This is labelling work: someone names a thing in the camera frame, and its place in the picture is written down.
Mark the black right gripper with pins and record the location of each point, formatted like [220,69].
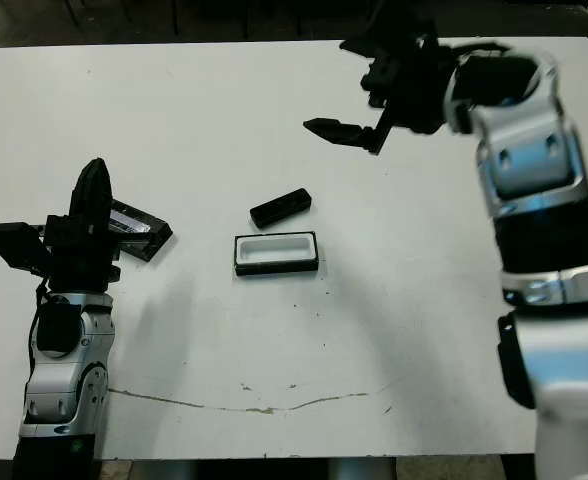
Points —
[414,90]

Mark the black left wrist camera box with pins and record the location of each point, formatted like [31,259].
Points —
[16,247]

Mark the black box lid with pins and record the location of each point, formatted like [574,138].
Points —
[141,232]

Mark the grey robot right leg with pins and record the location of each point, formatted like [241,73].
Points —
[364,470]

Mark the black box with white insert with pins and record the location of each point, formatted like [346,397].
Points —
[276,253]

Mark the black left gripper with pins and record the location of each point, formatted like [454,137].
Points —
[81,260]

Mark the slim black bar camera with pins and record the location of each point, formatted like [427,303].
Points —
[281,208]

